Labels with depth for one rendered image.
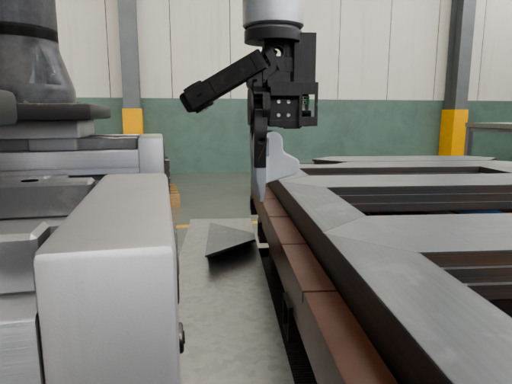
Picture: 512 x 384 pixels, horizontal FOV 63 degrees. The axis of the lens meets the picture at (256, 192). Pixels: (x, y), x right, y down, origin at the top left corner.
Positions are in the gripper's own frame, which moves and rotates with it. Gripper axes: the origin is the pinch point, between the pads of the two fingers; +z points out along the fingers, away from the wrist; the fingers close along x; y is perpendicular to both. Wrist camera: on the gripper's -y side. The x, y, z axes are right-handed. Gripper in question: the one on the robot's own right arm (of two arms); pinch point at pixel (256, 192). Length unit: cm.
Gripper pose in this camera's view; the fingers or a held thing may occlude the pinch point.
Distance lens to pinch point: 55.4
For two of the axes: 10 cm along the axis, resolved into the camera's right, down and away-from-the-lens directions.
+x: -0.8, -1.8, 9.8
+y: 10.0, -0.1, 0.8
